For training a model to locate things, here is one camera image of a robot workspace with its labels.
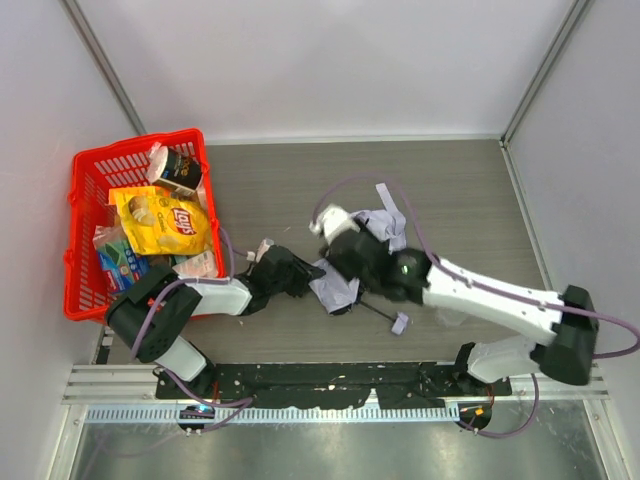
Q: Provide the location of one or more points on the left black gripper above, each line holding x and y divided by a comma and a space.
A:
296, 270

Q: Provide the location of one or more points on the clear plastic water bottle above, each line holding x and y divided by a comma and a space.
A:
450, 318

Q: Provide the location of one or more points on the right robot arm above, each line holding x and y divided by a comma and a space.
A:
556, 333

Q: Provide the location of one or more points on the blue snack packet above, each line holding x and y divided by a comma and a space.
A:
121, 266

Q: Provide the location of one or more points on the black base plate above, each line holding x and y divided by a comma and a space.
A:
338, 386

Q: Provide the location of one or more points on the red plastic basket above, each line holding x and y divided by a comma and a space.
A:
94, 173

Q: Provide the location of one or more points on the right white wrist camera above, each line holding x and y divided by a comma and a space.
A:
332, 222

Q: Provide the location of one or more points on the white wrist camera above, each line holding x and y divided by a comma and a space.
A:
256, 255
332, 222

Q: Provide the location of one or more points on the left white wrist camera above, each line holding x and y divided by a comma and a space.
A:
256, 255

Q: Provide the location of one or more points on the black and white carton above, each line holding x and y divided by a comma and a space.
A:
174, 171

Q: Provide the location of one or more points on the white slotted cable duct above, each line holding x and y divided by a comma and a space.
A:
182, 413

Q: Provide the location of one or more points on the lavender folding umbrella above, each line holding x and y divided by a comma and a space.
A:
337, 295

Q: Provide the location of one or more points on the orange packet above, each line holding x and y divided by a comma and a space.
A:
130, 190

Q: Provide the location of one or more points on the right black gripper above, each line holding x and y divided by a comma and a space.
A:
345, 252

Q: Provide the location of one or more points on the clear pink snack packet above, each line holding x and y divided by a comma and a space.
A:
107, 234

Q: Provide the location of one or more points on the yellow Lay's chips bag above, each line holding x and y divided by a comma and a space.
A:
160, 224

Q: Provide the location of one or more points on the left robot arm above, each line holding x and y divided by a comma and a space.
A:
150, 316

